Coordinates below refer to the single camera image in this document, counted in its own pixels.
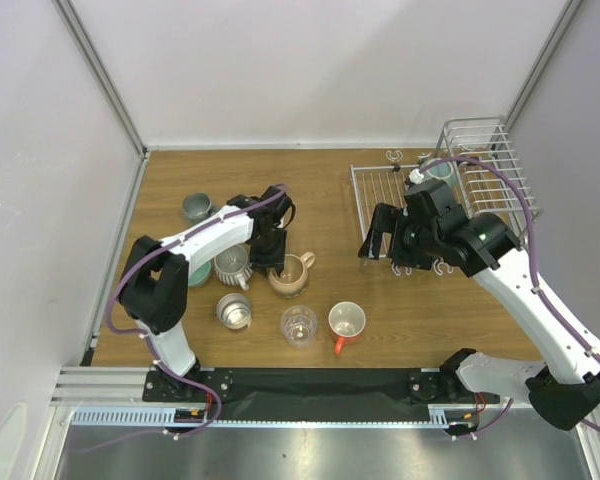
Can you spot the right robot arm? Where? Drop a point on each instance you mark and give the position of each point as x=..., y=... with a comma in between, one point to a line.
x=563, y=386

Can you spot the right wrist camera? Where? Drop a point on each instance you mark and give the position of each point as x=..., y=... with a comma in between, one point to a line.
x=416, y=177

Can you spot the orange mug white inside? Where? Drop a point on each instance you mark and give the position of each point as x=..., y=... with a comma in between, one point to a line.
x=346, y=321

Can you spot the metal wire dish rack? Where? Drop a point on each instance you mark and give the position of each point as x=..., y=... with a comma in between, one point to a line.
x=489, y=183

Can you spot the aluminium front rail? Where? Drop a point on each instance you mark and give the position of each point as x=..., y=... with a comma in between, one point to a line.
x=146, y=397

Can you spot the grey metallic cup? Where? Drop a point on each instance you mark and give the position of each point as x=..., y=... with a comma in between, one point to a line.
x=197, y=207

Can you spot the beige ceramic mug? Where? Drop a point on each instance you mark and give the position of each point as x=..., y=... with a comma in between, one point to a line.
x=294, y=277

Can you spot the teal small cup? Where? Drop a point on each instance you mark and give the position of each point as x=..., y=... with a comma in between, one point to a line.
x=200, y=275

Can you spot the white ribbed ceramic mug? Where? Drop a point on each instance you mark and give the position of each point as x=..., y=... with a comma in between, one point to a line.
x=232, y=267

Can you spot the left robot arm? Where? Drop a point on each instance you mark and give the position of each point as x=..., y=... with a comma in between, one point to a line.
x=153, y=288

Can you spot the clear glass tumbler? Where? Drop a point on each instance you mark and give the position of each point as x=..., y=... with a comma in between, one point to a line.
x=299, y=325

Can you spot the small steel cup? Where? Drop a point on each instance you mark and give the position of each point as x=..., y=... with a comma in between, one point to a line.
x=234, y=312

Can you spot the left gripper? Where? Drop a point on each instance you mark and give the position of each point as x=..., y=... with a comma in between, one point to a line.
x=260, y=263

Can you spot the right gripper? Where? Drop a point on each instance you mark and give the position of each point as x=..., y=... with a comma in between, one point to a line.
x=386, y=232

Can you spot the speckled teal ceramic mug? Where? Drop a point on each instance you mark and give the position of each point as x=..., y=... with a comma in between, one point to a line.
x=442, y=171

